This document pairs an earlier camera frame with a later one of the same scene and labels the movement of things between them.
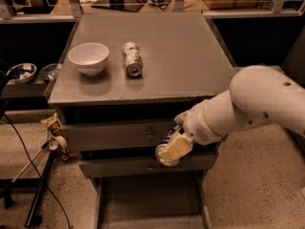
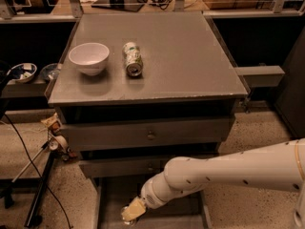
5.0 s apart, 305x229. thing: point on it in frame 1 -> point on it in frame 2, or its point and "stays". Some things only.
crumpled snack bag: [52, 122] stays
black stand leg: [33, 219] stays
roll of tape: [57, 143] stays
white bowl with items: [22, 72] stays
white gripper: [196, 124] -> [151, 194]
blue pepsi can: [176, 131] -> [129, 222]
